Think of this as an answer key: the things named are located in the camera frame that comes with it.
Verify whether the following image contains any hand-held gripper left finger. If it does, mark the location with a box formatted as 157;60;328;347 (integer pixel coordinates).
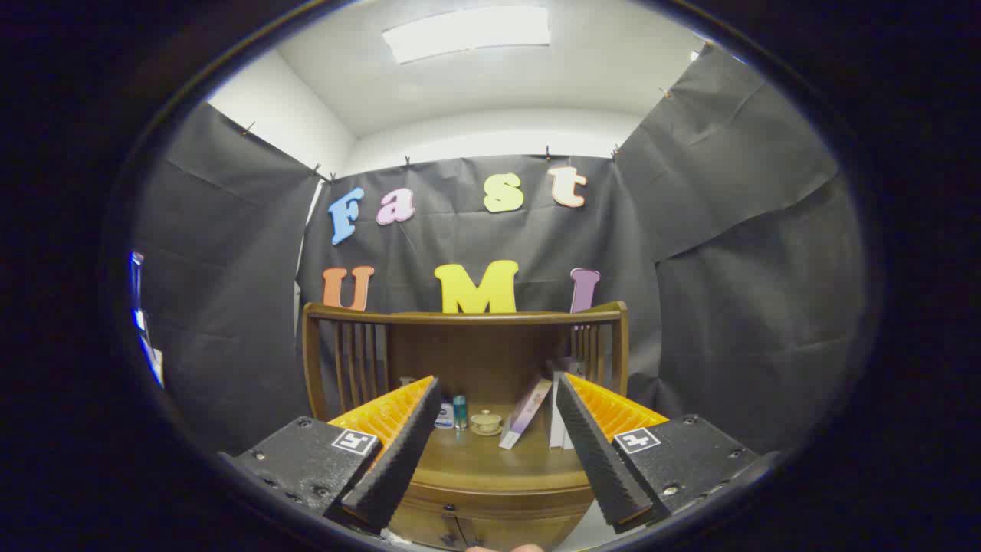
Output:
218;374;444;531

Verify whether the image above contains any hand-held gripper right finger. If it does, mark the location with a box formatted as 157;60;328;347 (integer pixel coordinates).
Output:
553;372;767;535

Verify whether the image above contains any brown wooden drawer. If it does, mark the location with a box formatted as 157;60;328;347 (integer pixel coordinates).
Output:
399;485;597;526

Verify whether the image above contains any wooden countertop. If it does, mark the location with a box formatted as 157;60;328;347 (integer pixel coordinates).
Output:
406;402;595;495

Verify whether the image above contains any brown wooden cabinet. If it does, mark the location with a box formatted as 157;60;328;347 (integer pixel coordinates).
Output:
301;301;631;552

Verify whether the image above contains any plain white book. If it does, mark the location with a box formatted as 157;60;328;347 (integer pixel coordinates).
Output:
549;376;574;449

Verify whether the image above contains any purple and white box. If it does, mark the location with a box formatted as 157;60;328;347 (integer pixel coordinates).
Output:
499;377;553;450

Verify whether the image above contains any white and blue object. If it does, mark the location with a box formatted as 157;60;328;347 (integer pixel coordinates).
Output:
129;251;166;388

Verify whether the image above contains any ceiling light panel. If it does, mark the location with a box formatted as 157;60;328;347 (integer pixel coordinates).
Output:
382;6;551;65

